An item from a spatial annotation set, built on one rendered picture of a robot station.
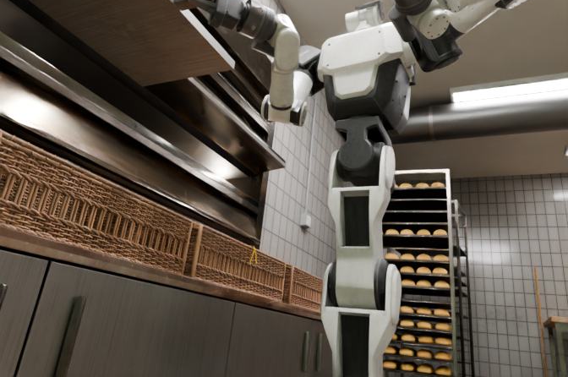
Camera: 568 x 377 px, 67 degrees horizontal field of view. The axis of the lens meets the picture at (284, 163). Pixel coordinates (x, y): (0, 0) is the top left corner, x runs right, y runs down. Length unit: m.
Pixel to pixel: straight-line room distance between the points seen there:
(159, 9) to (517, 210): 5.18
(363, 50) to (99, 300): 0.97
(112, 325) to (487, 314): 5.00
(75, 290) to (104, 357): 0.15
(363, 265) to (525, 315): 4.53
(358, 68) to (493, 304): 4.56
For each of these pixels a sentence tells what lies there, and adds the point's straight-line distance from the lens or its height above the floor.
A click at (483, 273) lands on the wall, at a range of 5.68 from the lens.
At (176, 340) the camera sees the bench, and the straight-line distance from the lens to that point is 1.08.
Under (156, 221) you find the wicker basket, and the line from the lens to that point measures 1.07.
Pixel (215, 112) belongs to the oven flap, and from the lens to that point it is 1.99.
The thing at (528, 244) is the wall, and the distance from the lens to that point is 5.76.
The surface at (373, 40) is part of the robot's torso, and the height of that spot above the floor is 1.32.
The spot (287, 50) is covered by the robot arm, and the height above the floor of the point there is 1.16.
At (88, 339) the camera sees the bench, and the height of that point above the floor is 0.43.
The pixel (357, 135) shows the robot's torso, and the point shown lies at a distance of 1.26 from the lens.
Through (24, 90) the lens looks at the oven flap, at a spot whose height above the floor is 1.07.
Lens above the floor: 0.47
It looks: 22 degrees up
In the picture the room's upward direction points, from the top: 6 degrees clockwise
